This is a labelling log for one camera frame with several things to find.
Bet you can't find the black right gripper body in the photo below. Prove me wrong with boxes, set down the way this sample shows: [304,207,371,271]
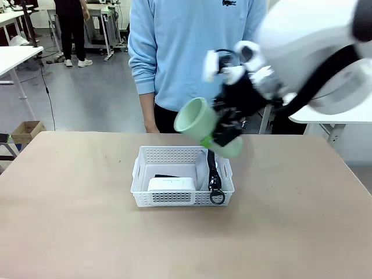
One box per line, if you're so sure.
[213,67,284,130]

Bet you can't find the pale green plastic cup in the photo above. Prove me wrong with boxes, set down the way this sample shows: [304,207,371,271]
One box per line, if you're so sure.
[173,97,245,159]

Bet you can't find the white digital alarm clock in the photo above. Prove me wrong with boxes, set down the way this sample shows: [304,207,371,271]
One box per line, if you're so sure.
[147,176,197,193]

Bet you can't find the person's right forearm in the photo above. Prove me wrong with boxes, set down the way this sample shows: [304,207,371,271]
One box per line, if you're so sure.
[138,92,157,127]

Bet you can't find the white perforated plastic basket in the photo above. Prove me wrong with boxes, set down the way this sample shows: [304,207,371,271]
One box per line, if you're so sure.
[130,145,236,208]

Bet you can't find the black trousers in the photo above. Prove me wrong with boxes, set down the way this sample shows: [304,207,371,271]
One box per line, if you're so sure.
[153,102,187,135]

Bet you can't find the light blue sweatshirt torso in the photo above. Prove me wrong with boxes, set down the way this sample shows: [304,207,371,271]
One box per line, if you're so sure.
[127,0,267,113]

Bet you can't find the large white side table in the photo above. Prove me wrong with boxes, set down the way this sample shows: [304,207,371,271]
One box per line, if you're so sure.
[258,104,372,143]

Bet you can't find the white background desk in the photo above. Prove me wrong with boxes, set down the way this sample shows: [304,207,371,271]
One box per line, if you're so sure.
[84,2,130,62]

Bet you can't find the background person in black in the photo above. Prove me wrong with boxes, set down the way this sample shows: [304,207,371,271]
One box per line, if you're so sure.
[53,0,94,68]

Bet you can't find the brown cardboard box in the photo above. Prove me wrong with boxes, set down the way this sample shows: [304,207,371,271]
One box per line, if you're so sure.
[10,120,47,145]

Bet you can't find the black tripod pole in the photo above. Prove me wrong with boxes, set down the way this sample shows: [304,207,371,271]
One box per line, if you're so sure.
[20,0,40,49]

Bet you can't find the small white side table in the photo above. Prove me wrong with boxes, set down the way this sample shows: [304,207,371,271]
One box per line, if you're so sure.
[0,45,45,100]

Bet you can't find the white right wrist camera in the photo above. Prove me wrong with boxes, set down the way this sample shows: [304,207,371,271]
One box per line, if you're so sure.
[203,40,262,85]

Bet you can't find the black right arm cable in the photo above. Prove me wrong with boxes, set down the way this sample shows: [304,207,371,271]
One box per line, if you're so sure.
[287,45,363,117]

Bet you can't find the black floor cable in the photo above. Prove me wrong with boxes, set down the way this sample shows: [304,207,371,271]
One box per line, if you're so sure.
[37,53,56,131]

